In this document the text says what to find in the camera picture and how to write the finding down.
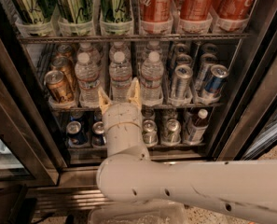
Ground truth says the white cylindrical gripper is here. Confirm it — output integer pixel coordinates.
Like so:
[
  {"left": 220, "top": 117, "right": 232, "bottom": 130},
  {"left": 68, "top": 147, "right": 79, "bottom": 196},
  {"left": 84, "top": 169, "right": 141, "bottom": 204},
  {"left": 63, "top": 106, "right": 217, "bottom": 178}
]
[{"left": 98, "top": 77, "right": 149, "bottom": 159}]

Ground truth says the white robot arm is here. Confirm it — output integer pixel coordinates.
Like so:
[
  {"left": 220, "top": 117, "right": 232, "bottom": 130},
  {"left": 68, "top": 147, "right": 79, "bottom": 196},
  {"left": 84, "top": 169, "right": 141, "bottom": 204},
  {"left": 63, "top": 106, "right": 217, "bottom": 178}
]
[{"left": 96, "top": 79, "right": 277, "bottom": 224}]

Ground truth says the brown drink bottle white cap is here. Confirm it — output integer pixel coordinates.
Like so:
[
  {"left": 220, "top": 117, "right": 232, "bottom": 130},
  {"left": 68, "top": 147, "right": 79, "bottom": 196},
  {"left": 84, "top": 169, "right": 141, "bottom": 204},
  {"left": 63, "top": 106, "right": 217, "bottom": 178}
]
[{"left": 184, "top": 108, "right": 208, "bottom": 146}]

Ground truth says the fridge door left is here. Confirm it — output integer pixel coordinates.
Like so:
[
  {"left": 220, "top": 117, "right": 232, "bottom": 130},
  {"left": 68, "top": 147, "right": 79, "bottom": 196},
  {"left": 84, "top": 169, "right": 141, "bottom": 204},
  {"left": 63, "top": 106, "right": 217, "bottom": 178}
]
[{"left": 0, "top": 38, "right": 59, "bottom": 188}]

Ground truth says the fridge door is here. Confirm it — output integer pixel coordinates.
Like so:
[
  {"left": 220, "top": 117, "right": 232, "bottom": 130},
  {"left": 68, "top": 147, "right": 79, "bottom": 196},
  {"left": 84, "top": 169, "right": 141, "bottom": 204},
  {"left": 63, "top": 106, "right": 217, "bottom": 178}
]
[
  {"left": 205, "top": 0, "right": 277, "bottom": 161},
  {"left": 0, "top": 38, "right": 59, "bottom": 188}
]

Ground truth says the stainless fridge base grille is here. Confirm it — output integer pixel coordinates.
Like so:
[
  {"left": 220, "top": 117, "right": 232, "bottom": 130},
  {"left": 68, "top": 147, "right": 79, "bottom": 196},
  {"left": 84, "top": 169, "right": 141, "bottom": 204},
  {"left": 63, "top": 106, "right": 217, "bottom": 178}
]
[{"left": 25, "top": 161, "right": 214, "bottom": 217}]

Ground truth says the fridge door right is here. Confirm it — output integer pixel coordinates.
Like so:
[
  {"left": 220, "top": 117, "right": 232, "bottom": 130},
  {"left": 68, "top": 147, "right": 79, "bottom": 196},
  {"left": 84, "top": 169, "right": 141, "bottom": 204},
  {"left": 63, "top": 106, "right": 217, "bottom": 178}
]
[{"left": 205, "top": 0, "right": 277, "bottom": 161}]

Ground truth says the blue pepsi can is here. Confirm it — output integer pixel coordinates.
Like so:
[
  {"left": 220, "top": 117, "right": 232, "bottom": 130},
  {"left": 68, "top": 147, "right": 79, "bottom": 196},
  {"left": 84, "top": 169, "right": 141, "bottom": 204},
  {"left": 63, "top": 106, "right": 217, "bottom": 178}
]
[
  {"left": 92, "top": 121, "right": 106, "bottom": 147},
  {"left": 93, "top": 111, "right": 102, "bottom": 122},
  {"left": 66, "top": 121, "right": 88, "bottom": 145},
  {"left": 70, "top": 111, "right": 89, "bottom": 132}
]

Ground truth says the rear middle white soda can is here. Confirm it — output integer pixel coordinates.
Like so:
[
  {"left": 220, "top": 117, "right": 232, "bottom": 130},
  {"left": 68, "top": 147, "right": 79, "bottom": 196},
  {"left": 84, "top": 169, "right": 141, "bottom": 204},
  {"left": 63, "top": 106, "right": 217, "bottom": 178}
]
[{"left": 142, "top": 109, "right": 155, "bottom": 120}]

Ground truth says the white soda can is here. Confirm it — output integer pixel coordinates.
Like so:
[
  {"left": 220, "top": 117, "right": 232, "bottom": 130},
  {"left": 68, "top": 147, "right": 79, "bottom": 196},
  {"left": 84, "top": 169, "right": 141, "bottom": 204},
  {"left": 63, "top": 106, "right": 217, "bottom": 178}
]
[
  {"left": 143, "top": 119, "right": 158, "bottom": 147},
  {"left": 162, "top": 108, "right": 178, "bottom": 123},
  {"left": 142, "top": 109, "right": 155, "bottom": 120},
  {"left": 161, "top": 119, "right": 181, "bottom": 146}
]

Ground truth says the rear left blue Pepsi can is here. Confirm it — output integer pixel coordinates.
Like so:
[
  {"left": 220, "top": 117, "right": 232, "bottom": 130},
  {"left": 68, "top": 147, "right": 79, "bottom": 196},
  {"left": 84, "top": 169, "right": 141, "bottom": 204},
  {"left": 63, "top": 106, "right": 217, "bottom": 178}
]
[{"left": 70, "top": 111, "right": 89, "bottom": 132}]

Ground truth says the front middle white soda can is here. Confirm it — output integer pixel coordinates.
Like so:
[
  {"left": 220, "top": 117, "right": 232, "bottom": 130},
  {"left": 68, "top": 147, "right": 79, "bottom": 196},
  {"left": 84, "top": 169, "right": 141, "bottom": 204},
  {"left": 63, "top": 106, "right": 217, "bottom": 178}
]
[{"left": 143, "top": 119, "right": 158, "bottom": 147}]

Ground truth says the rear right white soda can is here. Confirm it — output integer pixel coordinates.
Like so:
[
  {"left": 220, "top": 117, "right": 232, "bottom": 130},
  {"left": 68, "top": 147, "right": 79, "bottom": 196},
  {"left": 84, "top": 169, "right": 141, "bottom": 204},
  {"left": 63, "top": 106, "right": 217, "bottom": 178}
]
[{"left": 162, "top": 108, "right": 178, "bottom": 123}]

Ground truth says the front left blue Pepsi can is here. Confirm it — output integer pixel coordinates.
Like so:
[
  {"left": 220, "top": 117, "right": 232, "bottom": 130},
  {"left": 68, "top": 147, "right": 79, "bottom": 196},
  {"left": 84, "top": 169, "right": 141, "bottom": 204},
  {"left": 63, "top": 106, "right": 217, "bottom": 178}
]
[{"left": 66, "top": 121, "right": 88, "bottom": 145}]

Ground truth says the front silver energy can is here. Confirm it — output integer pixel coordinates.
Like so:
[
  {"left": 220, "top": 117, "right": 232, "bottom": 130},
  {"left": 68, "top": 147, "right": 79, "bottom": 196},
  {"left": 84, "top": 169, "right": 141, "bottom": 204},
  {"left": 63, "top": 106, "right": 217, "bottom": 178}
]
[{"left": 170, "top": 64, "right": 193, "bottom": 100}]

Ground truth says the silver energy can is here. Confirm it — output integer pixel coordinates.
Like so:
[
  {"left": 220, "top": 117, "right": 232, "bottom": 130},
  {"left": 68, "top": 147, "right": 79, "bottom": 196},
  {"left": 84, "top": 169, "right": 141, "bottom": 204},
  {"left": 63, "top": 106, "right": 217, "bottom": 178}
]
[
  {"left": 168, "top": 42, "right": 189, "bottom": 62},
  {"left": 170, "top": 64, "right": 193, "bottom": 100},
  {"left": 169, "top": 53, "right": 193, "bottom": 75}
]

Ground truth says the front right white soda can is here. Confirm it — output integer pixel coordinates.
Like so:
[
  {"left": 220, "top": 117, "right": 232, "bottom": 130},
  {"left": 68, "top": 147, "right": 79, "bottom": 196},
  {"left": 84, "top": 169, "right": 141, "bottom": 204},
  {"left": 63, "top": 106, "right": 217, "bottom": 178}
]
[{"left": 161, "top": 119, "right": 181, "bottom": 146}]

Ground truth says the gold can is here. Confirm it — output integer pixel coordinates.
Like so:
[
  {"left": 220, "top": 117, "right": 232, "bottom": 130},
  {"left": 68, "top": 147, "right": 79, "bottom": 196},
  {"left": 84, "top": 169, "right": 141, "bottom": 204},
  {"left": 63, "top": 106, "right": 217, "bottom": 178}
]
[
  {"left": 44, "top": 70, "right": 74, "bottom": 104},
  {"left": 50, "top": 57, "right": 76, "bottom": 91},
  {"left": 56, "top": 44, "right": 74, "bottom": 61}
]

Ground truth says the front gold can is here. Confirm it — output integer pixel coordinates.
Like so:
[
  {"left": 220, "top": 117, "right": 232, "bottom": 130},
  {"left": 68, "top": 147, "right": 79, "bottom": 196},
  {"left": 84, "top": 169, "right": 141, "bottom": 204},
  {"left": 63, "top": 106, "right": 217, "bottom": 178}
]
[{"left": 44, "top": 70, "right": 74, "bottom": 104}]

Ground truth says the rear gold can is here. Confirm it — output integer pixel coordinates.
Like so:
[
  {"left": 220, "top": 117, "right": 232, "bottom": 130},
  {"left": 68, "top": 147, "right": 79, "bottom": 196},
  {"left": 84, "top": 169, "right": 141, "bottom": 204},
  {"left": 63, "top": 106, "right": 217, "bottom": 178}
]
[{"left": 56, "top": 44, "right": 74, "bottom": 61}]

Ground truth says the rear silver energy can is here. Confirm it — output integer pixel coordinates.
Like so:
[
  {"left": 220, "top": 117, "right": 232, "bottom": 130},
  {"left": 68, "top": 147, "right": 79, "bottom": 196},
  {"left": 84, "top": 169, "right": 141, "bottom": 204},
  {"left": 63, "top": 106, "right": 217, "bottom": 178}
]
[{"left": 168, "top": 42, "right": 189, "bottom": 62}]

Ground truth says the right green LaCroix can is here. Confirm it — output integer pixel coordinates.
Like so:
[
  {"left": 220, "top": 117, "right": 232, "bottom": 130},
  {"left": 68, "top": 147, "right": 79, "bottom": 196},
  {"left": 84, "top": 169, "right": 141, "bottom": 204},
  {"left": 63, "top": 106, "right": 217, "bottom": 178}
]
[{"left": 101, "top": 0, "right": 132, "bottom": 23}]

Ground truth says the green lacroix can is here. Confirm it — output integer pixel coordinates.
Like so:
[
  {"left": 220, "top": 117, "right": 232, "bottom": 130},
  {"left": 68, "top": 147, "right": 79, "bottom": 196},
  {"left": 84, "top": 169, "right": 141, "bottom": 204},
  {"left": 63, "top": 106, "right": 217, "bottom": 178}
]
[
  {"left": 101, "top": 0, "right": 132, "bottom": 23},
  {"left": 57, "top": 0, "right": 93, "bottom": 24},
  {"left": 12, "top": 0, "right": 56, "bottom": 24}
]

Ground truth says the front blue energy can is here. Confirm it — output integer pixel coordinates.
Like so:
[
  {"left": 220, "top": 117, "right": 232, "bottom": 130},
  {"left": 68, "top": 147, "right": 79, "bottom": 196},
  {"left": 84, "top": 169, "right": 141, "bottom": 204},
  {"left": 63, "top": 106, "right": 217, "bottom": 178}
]
[{"left": 201, "top": 64, "right": 229, "bottom": 99}]

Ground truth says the blue energy can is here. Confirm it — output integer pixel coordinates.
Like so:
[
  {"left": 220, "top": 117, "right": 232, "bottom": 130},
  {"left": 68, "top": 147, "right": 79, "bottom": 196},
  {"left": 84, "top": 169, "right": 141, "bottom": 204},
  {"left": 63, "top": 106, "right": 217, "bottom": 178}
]
[
  {"left": 194, "top": 53, "right": 218, "bottom": 91},
  {"left": 196, "top": 43, "right": 218, "bottom": 62},
  {"left": 201, "top": 64, "right": 229, "bottom": 99}
]

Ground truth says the rear blue energy can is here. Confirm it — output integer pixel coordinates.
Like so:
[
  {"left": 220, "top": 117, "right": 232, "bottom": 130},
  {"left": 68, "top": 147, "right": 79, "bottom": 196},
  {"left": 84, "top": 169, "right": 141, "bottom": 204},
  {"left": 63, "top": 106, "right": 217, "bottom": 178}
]
[{"left": 196, "top": 43, "right": 218, "bottom": 62}]

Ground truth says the left red Coca-Cola can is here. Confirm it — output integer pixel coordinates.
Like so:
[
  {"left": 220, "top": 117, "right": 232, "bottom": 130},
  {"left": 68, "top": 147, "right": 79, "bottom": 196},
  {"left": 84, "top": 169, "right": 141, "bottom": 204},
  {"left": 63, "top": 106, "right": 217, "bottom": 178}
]
[{"left": 139, "top": 0, "right": 172, "bottom": 22}]

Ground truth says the red coca-cola can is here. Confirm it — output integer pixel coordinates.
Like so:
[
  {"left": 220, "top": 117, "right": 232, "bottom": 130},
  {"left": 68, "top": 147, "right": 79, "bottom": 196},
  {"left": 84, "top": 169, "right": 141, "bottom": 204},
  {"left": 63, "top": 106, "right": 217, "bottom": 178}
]
[
  {"left": 217, "top": 0, "right": 254, "bottom": 21},
  {"left": 180, "top": 0, "right": 213, "bottom": 21},
  {"left": 139, "top": 0, "right": 172, "bottom": 22}
]

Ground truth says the middle green LaCroix can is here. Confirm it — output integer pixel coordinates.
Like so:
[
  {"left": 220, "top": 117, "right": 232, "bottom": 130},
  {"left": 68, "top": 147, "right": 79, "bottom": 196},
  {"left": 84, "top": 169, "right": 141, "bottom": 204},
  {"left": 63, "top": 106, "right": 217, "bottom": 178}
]
[{"left": 57, "top": 0, "right": 93, "bottom": 24}]

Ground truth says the middle red Coca-Cola can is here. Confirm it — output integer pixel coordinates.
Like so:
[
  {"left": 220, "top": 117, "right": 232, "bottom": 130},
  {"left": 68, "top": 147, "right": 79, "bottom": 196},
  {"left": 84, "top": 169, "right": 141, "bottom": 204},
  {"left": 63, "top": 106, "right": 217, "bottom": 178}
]
[{"left": 180, "top": 0, "right": 213, "bottom": 21}]

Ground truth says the left green LaCroix can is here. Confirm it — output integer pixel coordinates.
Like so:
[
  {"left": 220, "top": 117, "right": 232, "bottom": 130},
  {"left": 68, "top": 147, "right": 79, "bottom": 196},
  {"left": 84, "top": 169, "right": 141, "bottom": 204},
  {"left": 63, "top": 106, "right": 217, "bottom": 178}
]
[{"left": 12, "top": 0, "right": 56, "bottom": 24}]

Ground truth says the right red Coca-Cola can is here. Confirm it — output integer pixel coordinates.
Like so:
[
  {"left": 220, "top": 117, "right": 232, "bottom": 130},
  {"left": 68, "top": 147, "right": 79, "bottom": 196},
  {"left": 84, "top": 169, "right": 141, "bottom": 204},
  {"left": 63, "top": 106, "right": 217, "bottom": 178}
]
[{"left": 217, "top": 0, "right": 254, "bottom": 21}]

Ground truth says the upper wire shelf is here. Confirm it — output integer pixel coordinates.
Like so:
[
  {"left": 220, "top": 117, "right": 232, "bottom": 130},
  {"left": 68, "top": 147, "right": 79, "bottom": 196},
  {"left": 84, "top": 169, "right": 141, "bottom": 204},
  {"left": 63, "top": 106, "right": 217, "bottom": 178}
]
[{"left": 18, "top": 33, "right": 254, "bottom": 44}]

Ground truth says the wire shelf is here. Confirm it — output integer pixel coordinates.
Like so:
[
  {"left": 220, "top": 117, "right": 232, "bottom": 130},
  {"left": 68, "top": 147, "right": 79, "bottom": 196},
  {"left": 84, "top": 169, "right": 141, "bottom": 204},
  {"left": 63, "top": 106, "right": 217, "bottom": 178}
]
[
  {"left": 50, "top": 103, "right": 225, "bottom": 112},
  {"left": 18, "top": 33, "right": 254, "bottom": 44}
]

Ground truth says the middle wire shelf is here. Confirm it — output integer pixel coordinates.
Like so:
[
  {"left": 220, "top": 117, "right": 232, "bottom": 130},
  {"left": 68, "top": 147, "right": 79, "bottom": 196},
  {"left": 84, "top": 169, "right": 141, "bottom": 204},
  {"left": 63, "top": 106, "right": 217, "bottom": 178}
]
[{"left": 50, "top": 103, "right": 225, "bottom": 112}]

